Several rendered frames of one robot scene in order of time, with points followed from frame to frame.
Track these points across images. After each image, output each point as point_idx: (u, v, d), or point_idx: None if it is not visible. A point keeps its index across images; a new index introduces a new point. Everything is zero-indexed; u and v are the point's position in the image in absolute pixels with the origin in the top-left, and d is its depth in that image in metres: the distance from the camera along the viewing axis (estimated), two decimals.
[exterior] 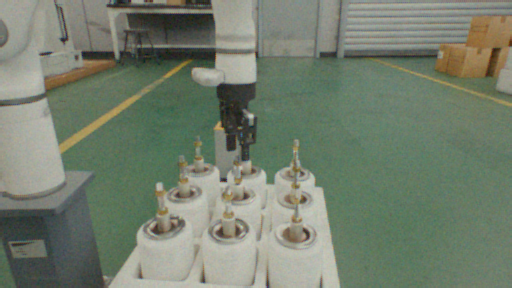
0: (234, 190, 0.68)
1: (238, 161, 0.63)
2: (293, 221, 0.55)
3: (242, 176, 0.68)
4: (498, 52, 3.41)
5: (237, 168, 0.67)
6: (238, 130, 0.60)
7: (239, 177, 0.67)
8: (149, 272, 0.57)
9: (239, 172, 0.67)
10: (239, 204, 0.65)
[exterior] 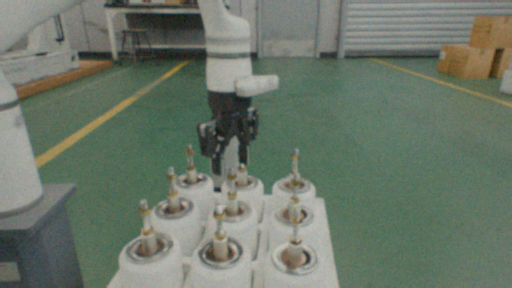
0: (237, 201, 0.63)
1: (246, 164, 0.62)
2: (291, 243, 0.49)
3: (229, 194, 0.61)
4: (501, 52, 3.35)
5: (233, 184, 0.61)
6: (247, 131, 0.60)
7: (230, 191, 0.62)
8: None
9: (230, 185, 0.62)
10: None
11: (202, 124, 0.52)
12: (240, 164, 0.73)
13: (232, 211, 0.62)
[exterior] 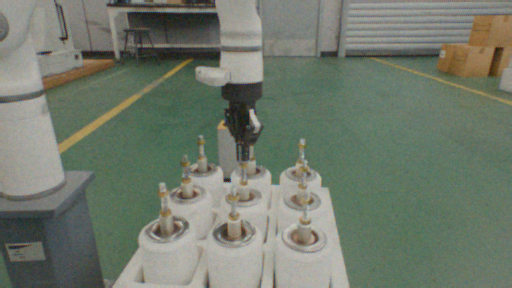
0: (248, 188, 0.66)
1: (239, 161, 0.63)
2: (301, 223, 0.53)
3: (247, 181, 0.65)
4: (501, 51, 3.39)
5: (245, 171, 0.65)
6: (241, 132, 0.59)
7: (243, 180, 0.65)
8: (151, 276, 0.55)
9: (242, 175, 0.64)
10: (249, 187, 0.70)
11: None
12: (249, 154, 0.76)
13: (242, 197, 0.65)
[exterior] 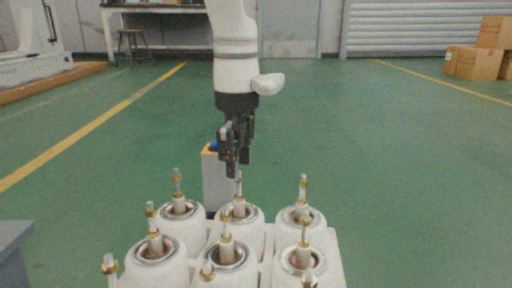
0: (232, 247, 0.51)
1: (248, 164, 0.62)
2: None
3: (220, 237, 0.50)
4: (511, 53, 3.24)
5: (226, 227, 0.49)
6: (249, 131, 0.60)
7: (224, 233, 0.50)
8: None
9: (224, 227, 0.50)
10: (247, 246, 0.53)
11: (222, 128, 0.50)
12: (237, 194, 0.61)
13: (220, 255, 0.51)
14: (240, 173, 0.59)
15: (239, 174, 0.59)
